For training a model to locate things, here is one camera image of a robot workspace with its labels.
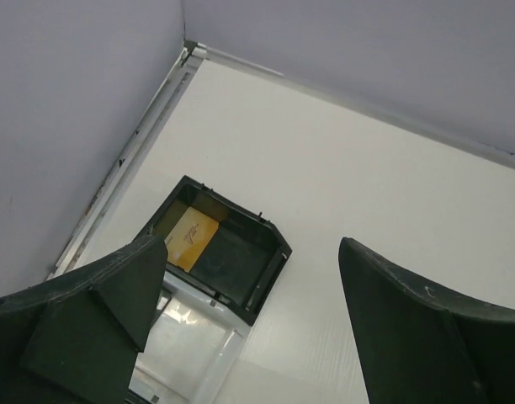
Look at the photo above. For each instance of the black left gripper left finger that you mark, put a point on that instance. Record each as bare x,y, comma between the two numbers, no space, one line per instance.
75,338

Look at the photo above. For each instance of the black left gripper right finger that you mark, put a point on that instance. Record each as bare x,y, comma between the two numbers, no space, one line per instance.
421,342

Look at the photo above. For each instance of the gold credit card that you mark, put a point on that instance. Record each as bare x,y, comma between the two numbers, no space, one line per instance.
189,238

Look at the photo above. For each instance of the white middle tray compartment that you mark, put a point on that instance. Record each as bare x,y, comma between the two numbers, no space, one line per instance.
193,343

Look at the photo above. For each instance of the black right tray compartment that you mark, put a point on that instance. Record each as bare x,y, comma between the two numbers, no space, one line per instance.
242,262

